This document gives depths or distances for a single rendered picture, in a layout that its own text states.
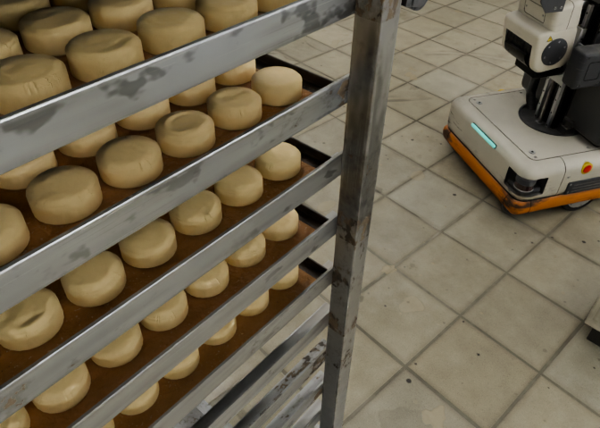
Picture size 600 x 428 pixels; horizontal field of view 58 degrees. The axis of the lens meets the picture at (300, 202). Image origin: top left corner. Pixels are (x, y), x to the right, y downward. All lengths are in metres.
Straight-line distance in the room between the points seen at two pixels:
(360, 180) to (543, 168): 1.73
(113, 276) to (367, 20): 0.31
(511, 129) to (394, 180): 0.54
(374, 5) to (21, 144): 0.30
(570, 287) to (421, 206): 0.64
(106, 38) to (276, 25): 0.12
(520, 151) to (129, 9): 1.99
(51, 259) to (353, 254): 0.38
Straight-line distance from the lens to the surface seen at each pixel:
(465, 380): 1.83
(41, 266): 0.38
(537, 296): 2.14
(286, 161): 0.57
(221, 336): 0.64
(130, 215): 0.40
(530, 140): 2.40
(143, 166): 0.43
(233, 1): 0.46
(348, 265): 0.67
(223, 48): 0.39
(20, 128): 0.33
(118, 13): 0.46
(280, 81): 0.53
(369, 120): 0.54
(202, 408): 1.54
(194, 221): 0.51
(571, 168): 2.35
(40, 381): 0.44
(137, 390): 0.53
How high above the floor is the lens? 1.49
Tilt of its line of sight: 40 degrees down
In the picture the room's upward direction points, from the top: 1 degrees clockwise
